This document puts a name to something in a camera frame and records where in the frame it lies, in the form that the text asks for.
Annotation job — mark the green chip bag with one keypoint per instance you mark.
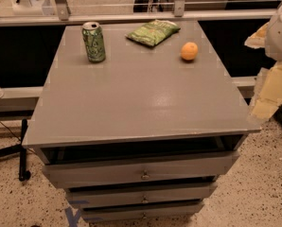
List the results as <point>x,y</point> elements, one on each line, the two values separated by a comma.
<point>153,32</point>

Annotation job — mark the grey metal railing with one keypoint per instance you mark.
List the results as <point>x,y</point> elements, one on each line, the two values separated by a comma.
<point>77,12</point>

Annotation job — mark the middle drawer knob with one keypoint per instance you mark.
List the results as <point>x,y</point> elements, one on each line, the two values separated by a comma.
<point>145,200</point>

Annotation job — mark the black tripod stand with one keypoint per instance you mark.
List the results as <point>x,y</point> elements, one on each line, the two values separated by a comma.
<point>24,174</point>

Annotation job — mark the blue floor tape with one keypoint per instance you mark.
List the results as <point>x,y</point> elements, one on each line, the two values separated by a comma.
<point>74,217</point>

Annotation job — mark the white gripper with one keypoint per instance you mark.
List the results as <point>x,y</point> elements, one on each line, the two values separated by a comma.
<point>281,37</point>

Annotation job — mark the top drawer knob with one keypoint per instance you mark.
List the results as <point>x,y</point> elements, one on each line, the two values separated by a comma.
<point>145,175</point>

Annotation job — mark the green soda can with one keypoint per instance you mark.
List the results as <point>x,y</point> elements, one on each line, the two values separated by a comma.
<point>94,43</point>

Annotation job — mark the orange fruit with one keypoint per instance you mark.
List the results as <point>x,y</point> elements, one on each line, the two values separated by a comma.
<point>189,51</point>

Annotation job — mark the grey drawer cabinet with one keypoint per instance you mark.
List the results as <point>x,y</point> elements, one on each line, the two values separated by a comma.
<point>98,126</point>

